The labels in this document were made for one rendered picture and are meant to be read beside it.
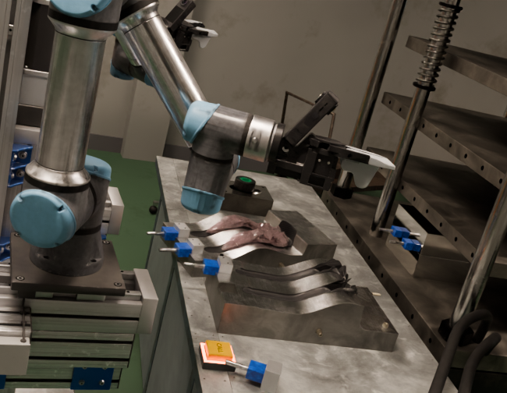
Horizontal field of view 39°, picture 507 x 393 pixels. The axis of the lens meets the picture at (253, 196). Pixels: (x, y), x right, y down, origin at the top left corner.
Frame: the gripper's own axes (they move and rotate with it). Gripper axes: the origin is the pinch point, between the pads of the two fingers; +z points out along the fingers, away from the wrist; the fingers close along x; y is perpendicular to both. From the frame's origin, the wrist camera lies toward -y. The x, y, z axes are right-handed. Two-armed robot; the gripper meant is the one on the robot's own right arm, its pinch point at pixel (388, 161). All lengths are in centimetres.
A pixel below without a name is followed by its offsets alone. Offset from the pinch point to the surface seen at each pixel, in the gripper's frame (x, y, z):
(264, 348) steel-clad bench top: -49, 59, -10
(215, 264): -66, 47, -29
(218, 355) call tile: -34, 58, -20
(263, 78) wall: -446, 8, -56
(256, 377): -31, 59, -10
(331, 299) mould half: -60, 46, 4
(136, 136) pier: -404, 73, -134
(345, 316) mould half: -59, 49, 9
